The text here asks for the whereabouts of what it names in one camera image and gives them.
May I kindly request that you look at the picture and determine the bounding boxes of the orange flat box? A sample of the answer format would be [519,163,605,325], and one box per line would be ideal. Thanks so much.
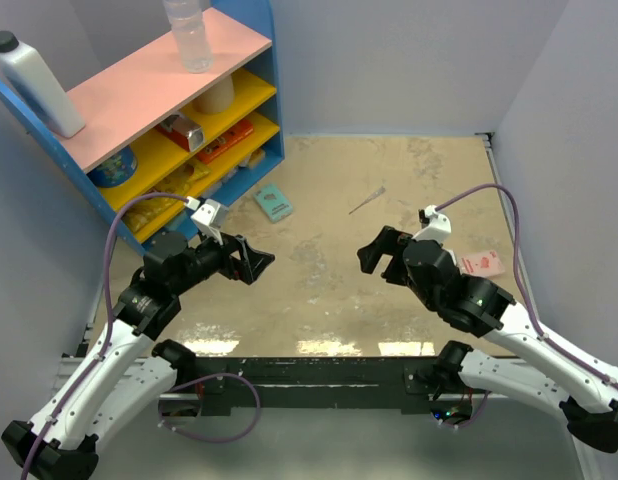
[196,119,254,165]

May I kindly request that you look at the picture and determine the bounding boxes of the pink snack packet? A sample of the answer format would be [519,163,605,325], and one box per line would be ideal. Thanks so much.
[459,250,505,278]

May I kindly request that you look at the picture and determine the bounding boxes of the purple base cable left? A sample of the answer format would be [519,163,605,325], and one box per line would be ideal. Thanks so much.
[157,372,262,444]

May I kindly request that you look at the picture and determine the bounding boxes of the clear handled screwdriver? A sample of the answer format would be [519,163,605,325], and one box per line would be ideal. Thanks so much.
[349,186,386,215]

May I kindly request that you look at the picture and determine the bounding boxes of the white bottle black cap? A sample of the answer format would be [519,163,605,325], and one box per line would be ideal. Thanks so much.
[0,30,85,138]

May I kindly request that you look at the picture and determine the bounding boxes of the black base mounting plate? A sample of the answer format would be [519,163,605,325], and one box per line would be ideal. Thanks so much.
[152,351,470,416]

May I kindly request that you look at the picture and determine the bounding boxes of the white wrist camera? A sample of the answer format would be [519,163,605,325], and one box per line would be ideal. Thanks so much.
[412,205,451,245]
[185,196,228,245]

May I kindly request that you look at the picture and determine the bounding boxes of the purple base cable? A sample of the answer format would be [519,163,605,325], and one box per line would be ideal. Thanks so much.
[436,389,492,430]
[157,372,262,444]

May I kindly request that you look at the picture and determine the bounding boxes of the blue wooden shelf unit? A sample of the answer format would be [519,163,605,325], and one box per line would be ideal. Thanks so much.
[0,0,286,271]

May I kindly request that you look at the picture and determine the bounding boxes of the blue round tin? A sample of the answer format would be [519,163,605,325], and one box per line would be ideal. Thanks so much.
[87,146,138,188]

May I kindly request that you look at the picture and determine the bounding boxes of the white sponge on shelf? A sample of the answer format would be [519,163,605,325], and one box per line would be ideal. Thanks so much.
[240,148,266,169]

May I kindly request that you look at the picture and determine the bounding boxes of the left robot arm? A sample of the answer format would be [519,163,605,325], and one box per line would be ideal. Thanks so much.
[1,232,275,479]

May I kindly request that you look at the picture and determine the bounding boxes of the clear plastic water bottle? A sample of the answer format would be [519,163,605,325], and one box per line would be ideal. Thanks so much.
[162,0,213,73]

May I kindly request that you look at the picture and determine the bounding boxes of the yellow chips bag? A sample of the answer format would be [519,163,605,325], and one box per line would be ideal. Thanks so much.
[122,162,212,233]

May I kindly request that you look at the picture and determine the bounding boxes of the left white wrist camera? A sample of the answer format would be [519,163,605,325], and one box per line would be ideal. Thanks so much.
[185,196,228,245]

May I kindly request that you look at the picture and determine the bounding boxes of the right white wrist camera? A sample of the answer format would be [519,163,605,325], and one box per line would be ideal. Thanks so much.
[412,205,451,245]

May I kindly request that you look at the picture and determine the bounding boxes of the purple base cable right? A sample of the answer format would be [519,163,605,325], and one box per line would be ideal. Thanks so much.
[436,389,492,430]

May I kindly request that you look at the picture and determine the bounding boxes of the red silver snack box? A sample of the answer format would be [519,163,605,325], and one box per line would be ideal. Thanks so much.
[155,112,205,152]

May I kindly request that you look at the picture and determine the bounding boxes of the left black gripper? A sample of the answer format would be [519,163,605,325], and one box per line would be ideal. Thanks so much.
[171,224,274,296]

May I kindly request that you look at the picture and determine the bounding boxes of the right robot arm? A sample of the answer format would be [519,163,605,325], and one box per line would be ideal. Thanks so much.
[357,226,618,453]

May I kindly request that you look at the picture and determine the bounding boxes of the teal card box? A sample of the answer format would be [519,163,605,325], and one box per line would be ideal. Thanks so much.
[254,184,293,223]

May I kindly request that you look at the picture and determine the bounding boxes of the beige paper cup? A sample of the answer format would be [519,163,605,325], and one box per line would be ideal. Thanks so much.
[192,75,235,115]

